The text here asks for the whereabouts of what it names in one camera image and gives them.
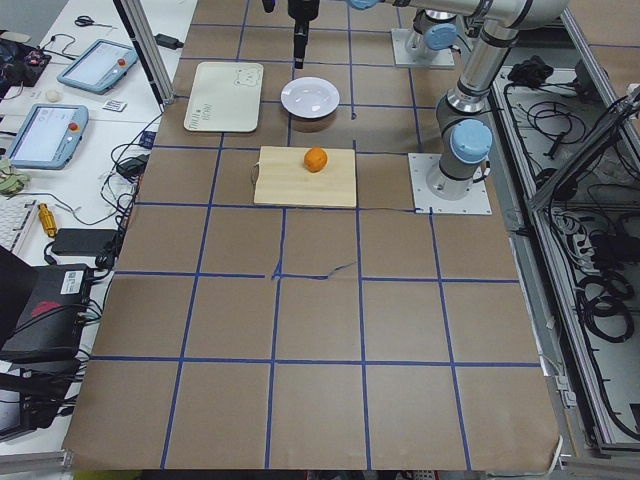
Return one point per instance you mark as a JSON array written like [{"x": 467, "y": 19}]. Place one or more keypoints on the aluminium frame post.
[{"x": 135, "y": 22}]

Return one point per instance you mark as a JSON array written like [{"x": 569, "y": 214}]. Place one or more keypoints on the cream tray with bear print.
[{"x": 225, "y": 97}]

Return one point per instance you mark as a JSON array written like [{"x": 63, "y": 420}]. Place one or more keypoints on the black electronics box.
[{"x": 41, "y": 310}]

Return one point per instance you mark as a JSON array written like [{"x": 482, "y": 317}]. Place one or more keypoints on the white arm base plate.
[
  {"x": 410, "y": 50},
  {"x": 434, "y": 193}
]

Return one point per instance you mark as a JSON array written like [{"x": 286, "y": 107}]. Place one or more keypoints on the wooden cutting board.
[{"x": 284, "y": 180}]

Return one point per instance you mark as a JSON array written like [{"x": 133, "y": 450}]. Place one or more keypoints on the blue teach pendant far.
[{"x": 100, "y": 67}]

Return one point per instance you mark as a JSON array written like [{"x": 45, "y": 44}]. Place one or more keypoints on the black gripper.
[{"x": 301, "y": 9}]

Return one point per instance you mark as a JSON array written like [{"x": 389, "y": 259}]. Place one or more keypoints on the black power adapter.
[{"x": 83, "y": 242}]

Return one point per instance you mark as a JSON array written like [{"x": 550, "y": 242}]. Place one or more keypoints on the orange fruit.
[{"x": 315, "y": 159}]

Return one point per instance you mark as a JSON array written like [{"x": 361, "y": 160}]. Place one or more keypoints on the white round plate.
[{"x": 310, "y": 97}]

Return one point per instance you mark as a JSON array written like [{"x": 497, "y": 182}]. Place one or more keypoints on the gold metal cylinder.
[{"x": 47, "y": 220}]

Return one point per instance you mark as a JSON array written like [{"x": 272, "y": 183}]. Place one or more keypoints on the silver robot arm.
[
  {"x": 432, "y": 31},
  {"x": 503, "y": 20}
]

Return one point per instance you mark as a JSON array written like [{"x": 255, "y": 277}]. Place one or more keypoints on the blue teach pendant near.
[{"x": 48, "y": 136}]

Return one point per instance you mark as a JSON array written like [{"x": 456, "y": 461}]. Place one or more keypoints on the blue teach pendant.
[
  {"x": 48, "y": 136},
  {"x": 100, "y": 67}
]

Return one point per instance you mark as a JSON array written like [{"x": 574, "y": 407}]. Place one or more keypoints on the white keyboard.
[{"x": 17, "y": 216}]

